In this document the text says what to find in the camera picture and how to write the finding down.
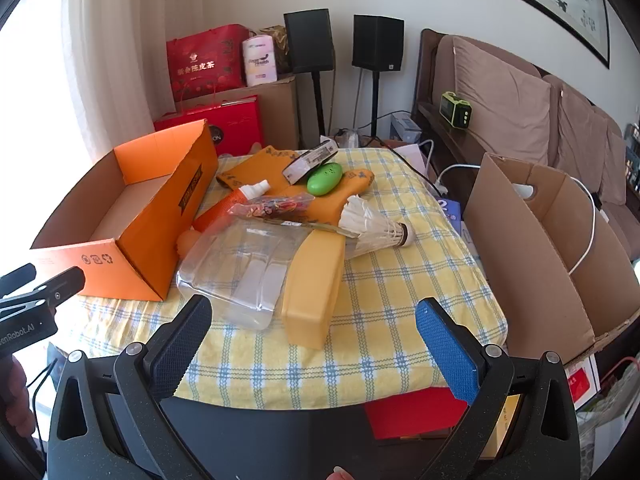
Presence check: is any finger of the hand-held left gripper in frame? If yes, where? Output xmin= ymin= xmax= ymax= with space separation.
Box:
xmin=0 ymin=266 xmax=86 ymax=322
xmin=0 ymin=263 xmax=37 ymax=296

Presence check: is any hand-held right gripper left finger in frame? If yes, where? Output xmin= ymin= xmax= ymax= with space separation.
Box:
xmin=47 ymin=294 xmax=213 ymax=480

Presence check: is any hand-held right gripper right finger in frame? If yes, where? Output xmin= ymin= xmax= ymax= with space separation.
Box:
xmin=415 ymin=297 xmax=581 ymax=480

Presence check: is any clear plastic container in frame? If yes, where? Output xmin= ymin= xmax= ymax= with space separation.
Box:
xmin=175 ymin=217 xmax=313 ymax=331

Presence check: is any orange cardboard box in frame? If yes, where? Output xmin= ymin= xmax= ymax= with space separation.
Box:
xmin=30 ymin=119 xmax=219 ymax=302

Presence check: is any white feather shuttlecock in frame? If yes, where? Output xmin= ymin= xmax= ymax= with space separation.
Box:
xmin=339 ymin=196 xmax=412 ymax=261

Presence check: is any orange tube with white cap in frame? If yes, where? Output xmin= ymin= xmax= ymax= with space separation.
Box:
xmin=192 ymin=180 xmax=272 ymax=233

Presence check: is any clear snack packet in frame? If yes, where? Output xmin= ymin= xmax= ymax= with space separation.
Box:
xmin=228 ymin=195 xmax=361 ymax=238

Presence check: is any green oval case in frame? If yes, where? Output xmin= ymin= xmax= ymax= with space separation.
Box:
xmin=306 ymin=161 xmax=343 ymax=196

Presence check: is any black tissue pack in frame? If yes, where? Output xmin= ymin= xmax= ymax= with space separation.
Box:
xmin=281 ymin=141 xmax=338 ymax=184

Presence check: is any person's left hand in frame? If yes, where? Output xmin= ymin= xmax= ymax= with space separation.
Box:
xmin=0 ymin=355 xmax=33 ymax=431

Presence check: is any flat red box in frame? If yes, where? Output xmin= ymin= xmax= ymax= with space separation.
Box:
xmin=364 ymin=387 xmax=471 ymax=441

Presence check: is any yellow checked blanket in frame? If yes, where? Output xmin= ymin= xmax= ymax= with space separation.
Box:
xmin=65 ymin=147 xmax=508 ymax=411

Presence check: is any open brown cardboard box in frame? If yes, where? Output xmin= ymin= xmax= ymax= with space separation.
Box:
xmin=462 ymin=152 xmax=640 ymax=361

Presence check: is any blue book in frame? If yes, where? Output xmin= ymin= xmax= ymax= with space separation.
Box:
xmin=436 ymin=197 xmax=471 ymax=233

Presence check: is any red and white box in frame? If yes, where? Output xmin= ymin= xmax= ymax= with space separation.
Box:
xmin=565 ymin=355 xmax=601 ymax=411

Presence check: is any orange knitted cloth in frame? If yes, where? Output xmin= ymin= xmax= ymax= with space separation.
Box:
xmin=216 ymin=145 xmax=376 ymax=226

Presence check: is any small grey box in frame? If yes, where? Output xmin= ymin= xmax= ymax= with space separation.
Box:
xmin=390 ymin=112 xmax=426 ymax=143

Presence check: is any red gift box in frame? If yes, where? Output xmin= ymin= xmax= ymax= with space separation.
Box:
xmin=153 ymin=94 xmax=265 ymax=158

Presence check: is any green black speaker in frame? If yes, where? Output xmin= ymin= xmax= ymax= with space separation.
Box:
xmin=439 ymin=91 xmax=474 ymax=128

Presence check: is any beige sofa cushion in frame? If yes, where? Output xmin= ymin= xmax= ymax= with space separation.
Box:
xmin=452 ymin=35 xmax=563 ymax=166
xmin=542 ymin=74 xmax=631 ymax=206

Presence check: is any black speaker stand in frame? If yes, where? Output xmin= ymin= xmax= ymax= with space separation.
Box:
xmin=311 ymin=71 xmax=326 ymax=136
xmin=369 ymin=67 xmax=382 ymax=138

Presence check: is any white curtain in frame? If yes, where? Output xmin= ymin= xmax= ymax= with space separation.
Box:
xmin=60 ymin=0 xmax=176 ymax=161

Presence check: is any tall brown cardboard box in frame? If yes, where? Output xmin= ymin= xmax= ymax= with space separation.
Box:
xmin=175 ymin=74 xmax=301 ymax=153

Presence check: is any red gift bag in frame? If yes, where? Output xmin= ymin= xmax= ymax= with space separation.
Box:
xmin=166 ymin=24 xmax=249 ymax=103

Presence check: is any brown wooden sofa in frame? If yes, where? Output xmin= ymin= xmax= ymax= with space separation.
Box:
xmin=415 ymin=27 xmax=640 ymax=261

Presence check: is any gold foil bag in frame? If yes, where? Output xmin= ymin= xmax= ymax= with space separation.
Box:
xmin=257 ymin=25 xmax=291 ymax=73

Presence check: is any white cable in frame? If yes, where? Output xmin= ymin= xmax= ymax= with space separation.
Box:
xmin=435 ymin=162 xmax=601 ymax=276

